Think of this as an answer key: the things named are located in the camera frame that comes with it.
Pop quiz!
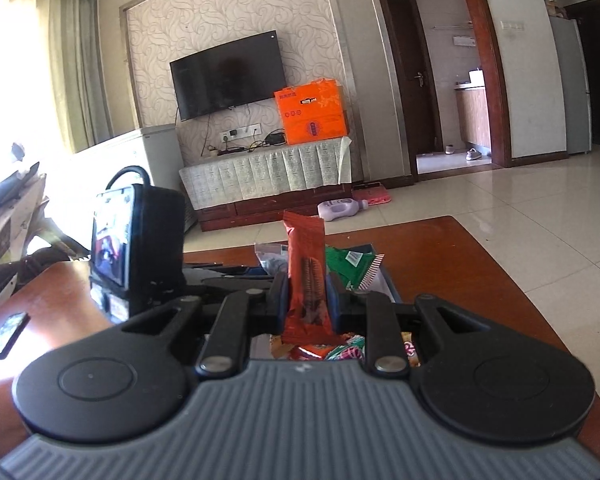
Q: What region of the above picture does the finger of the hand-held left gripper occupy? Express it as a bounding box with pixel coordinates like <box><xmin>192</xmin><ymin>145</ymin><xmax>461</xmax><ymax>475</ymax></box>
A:
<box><xmin>182</xmin><ymin>262</ymin><xmax>279</xmax><ymax>294</ymax></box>

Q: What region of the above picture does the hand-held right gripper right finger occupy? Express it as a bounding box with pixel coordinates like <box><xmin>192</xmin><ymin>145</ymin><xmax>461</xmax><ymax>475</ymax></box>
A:
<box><xmin>327</xmin><ymin>277</ymin><xmax>491</xmax><ymax>379</ymax></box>

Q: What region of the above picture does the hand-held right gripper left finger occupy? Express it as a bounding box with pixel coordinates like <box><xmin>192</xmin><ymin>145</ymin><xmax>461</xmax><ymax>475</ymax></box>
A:
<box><xmin>120</xmin><ymin>272</ymin><xmax>289</xmax><ymax>379</ymax></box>

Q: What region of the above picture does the orange-red snack bar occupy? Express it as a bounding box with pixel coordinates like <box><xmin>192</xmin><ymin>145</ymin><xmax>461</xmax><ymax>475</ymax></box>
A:
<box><xmin>280</xmin><ymin>210</ymin><xmax>327</xmax><ymax>347</ymax></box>

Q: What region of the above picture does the green red-striped snack bag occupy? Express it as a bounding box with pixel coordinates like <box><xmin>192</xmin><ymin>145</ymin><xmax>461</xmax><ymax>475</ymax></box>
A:
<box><xmin>325</xmin><ymin>334</ymin><xmax>367</xmax><ymax>362</ymax></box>

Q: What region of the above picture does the blue cardboard box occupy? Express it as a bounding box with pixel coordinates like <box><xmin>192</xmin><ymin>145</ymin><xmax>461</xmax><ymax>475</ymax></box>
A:
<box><xmin>252</xmin><ymin>244</ymin><xmax>423</xmax><ymax>367</ymax></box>

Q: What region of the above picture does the clear packet with white candy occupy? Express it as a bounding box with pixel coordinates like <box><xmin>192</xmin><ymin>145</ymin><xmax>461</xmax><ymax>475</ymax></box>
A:
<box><xmin>254</xmin><ymin>242</ymin><xmax>289</xmax><ymax>277</ymax></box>

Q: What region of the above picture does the orange square snack packet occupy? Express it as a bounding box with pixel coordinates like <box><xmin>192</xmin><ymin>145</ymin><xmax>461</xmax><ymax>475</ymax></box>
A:
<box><xmin>285</xmin><ymin>342</ymin><xmax>333</xmax><ymax>361</ymax></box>

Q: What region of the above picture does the white chest freezer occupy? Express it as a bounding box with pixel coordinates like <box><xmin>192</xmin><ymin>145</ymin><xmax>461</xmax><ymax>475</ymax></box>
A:
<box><xmin>74</xmin><ymin>123</ymin><xmax>199</xmax><ymax>234</ymax></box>

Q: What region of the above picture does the dark wooden television cabinet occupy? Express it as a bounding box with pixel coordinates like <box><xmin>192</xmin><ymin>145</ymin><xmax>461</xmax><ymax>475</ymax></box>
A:
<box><xmin>195</xmin><ymin>182</ymin><xmax>367</xmax><ymax>233</ymax></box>

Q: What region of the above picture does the purple detergent bottle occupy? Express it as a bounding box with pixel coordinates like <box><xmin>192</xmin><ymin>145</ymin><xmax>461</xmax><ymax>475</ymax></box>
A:
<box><xmin>317</xmin><ymin>198</ymin><xmax>370</xmax><ymax>223</ymax></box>

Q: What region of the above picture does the cabinet with white cloth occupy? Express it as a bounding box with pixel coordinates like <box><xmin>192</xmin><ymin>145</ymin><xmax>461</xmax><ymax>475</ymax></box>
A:
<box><xmin>178</xmin><ymin>135</ymin><xmax>354</xmax><ymax>211</ymax></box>

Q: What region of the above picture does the pink flat scale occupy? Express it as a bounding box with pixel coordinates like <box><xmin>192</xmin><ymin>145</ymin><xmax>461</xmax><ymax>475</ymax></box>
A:
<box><xmin>352</xmin><ymin>183</ymin><xmax>392</xmax><ymax>206</ymax></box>

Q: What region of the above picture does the black phone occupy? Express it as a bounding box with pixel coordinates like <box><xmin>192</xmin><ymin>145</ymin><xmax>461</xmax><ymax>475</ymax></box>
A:
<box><xmin>0</xmin><ymin>312</ymin><xmax>30</xmax><ymax>361</ymax></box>

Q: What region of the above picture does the orange gift box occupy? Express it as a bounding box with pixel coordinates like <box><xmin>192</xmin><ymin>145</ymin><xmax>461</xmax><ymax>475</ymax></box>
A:
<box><xmin>273</xmin><ymin>78</ymin><xmax>351</xmax><ymax>146</ymax></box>

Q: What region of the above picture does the beige curtain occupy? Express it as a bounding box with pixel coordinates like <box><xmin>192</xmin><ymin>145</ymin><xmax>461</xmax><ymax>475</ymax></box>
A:
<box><xmin>0</xmin><ymin>0</ymin><xmax>114</xmax><ymax>157</ymax></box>

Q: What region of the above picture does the wooden kitchen cabinet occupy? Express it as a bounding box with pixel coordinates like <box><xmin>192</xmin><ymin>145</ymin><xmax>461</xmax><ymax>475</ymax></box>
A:
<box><xmin>454</xmin><ymin>81</ymin><xmax>492</xmax><ymax>149</ymax></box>

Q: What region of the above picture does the dark wooden door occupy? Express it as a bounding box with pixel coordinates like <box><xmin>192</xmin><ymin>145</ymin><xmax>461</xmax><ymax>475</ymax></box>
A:
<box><xmin>386</xmin><ymin>0</ymin><xmax>444</xmax><ymax>157</ymax></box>

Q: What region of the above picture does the black cable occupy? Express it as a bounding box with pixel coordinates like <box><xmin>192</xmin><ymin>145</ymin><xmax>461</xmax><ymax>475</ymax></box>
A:
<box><xmin>104</xmin><ymin>165</ymin><xmax>152</xmax><ymax>192</ymax></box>

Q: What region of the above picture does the white wall socket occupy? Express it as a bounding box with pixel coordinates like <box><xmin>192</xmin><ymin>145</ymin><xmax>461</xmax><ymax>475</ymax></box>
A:
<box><xmin>218</xmin><ymin>123</ymin><xmax>262</xmax><ymax>142</ymax></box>

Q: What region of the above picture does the black wall television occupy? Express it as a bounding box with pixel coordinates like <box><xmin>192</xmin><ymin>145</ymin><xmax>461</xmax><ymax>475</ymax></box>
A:
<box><xmin>169</xmin><ymin>29</ymin><xmax>288</xmax><ymax>122</ymax></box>

